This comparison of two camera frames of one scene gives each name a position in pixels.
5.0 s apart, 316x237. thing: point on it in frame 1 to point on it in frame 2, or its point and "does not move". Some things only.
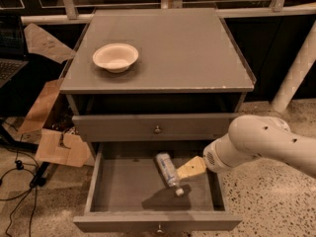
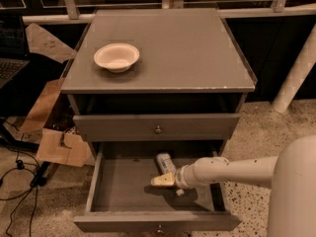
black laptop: (12, 46) does not move
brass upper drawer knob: (157, 129) does not move
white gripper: (212, 158) to (182, 177)
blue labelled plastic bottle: (169, 171) does not move
